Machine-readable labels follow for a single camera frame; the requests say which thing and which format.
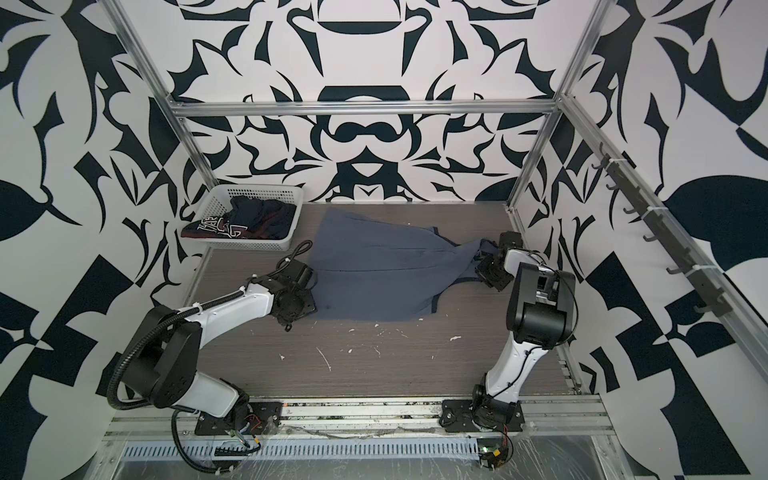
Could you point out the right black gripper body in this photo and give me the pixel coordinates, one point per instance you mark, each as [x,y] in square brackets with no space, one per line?
[489,271]

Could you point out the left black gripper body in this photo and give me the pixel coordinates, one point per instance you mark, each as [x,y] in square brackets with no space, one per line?
[305,304]

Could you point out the blue grey tank top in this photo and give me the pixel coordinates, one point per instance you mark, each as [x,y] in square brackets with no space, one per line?
[368,270]

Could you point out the white plastic laundry basket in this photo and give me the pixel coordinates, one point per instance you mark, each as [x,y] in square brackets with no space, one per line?
[217,202]

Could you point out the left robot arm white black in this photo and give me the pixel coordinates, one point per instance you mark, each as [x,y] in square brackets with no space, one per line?
[159,367]

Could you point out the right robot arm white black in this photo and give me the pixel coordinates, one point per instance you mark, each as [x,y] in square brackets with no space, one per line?
[541,315]

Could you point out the black printed tank top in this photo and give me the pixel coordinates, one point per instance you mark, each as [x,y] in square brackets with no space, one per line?
[248,219]

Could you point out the small electronics board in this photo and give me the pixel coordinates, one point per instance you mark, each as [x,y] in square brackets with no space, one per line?
[494,453]

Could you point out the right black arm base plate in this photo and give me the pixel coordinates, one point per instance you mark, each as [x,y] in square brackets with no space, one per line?
[464,416]

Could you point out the aluminium frame crossbar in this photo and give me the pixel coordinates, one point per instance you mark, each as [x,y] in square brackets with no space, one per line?
[188,110]

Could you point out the white slotted cable duct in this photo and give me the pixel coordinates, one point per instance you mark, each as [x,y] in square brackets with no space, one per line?
[339,449]

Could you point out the black wall hook rack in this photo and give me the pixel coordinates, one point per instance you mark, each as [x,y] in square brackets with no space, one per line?
[688,260]

